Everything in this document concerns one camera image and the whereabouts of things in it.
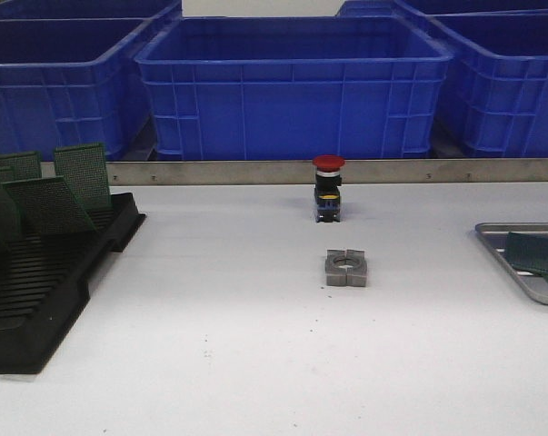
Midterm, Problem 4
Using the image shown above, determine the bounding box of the silver metal tray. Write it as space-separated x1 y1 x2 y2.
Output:
475 223 548 305

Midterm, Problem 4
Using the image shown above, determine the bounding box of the black slotted board rack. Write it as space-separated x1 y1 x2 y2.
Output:
0 191 144 374

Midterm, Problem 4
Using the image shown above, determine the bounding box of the red emergency stop button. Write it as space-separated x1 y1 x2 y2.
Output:
313 154 345 223

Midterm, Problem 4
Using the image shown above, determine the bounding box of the grey metal clamp block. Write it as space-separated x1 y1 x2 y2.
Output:
324 249 368 287

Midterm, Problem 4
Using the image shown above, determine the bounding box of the blue plastic crate centre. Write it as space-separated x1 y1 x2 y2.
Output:
136 16 452 161

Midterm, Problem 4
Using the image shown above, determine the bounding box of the blue plastic crate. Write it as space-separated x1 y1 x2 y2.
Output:
430 12 548 159
0 18 155 160
136 16 452 161

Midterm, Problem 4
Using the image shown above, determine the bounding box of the blue crate rear right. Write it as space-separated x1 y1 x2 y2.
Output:
336 0 548 17

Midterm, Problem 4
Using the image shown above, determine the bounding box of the blue plastic crate right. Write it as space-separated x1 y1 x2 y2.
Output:
430 12 548 159

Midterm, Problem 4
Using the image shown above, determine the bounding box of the blue plastic crate left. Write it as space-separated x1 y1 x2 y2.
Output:
0 18 155 160

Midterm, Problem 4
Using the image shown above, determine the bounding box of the blue crate rear left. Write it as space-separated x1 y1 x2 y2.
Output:
0 0 182 20

